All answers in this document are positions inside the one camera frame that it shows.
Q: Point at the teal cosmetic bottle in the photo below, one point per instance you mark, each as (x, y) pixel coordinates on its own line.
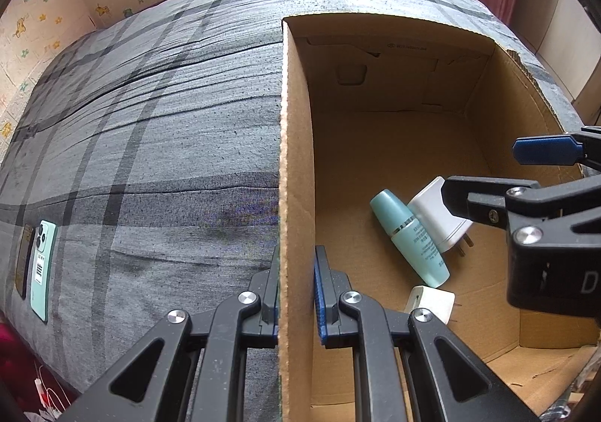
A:
(413, 239)

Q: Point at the red cloth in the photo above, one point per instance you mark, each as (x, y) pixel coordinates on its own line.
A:
(19, 356)

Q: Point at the mint green smartphone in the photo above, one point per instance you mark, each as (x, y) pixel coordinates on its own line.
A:
(42, 262)

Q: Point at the large white charger plug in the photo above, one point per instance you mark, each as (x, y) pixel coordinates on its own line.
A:
(434, 211)

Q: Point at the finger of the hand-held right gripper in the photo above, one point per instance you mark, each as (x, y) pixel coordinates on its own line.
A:
(479, 199)
(544, 150)

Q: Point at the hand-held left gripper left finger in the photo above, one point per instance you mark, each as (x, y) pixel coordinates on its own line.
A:
(268, 300)

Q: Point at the dark smartphone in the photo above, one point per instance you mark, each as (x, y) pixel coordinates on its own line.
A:
(24, 262)

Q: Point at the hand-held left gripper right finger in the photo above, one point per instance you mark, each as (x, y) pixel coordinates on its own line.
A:
(320, 300)

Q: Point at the grey plaid blanket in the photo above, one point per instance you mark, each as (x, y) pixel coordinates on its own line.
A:
(141, 145)

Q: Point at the cardboard box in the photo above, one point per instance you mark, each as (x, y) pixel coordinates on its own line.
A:
(385, 145)

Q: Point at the small white charger plug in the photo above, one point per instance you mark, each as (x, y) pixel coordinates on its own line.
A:
(436, 300)

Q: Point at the beige wardrobe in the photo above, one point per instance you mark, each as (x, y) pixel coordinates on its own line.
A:
(558, 37)

